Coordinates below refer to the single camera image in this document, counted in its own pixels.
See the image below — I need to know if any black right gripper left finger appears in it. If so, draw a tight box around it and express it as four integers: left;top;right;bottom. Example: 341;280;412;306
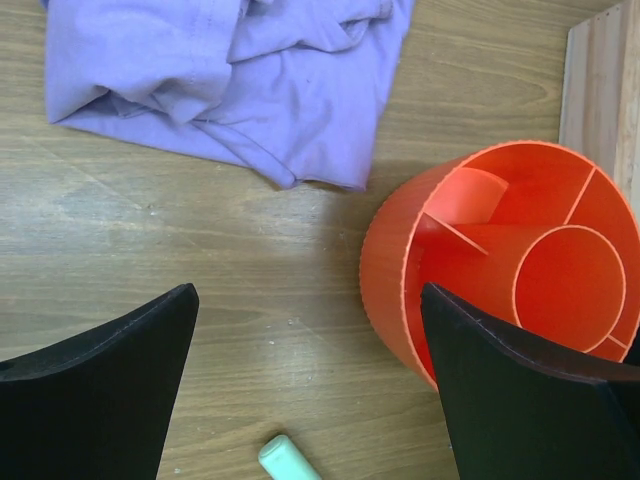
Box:
1;284;199;479

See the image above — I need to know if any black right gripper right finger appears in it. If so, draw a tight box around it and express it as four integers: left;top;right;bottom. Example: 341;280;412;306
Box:
421;283;639;479

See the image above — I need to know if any mint green highlighter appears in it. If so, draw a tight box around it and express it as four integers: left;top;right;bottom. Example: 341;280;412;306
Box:
258;434;321;480

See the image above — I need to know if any orange round organizer container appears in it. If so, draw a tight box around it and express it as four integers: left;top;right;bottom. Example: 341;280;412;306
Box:
359;140;639;383

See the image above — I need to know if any wooden tray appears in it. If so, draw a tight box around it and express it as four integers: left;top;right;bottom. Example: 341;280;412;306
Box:
559;1;639;208

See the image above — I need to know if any purple crumpled cloth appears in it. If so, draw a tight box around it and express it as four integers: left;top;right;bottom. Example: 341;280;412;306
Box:
44;1;414;190

